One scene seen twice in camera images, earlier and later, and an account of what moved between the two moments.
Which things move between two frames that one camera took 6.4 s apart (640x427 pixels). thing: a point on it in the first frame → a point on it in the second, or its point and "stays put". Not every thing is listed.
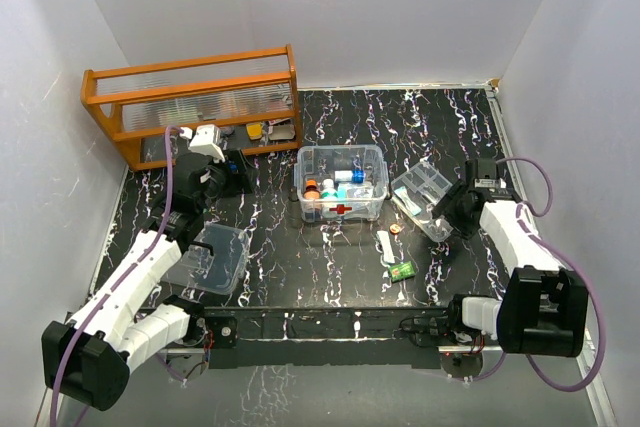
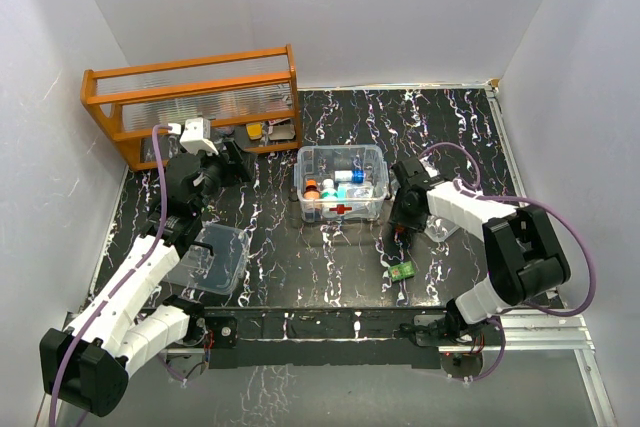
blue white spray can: (356, 176) stays put
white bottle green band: (328, 191) stays put
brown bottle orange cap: (311, 191) stays put
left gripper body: (219, 175) stays put
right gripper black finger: (442, 209) → (403, 237)
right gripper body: (462, 221) → (403, 216)
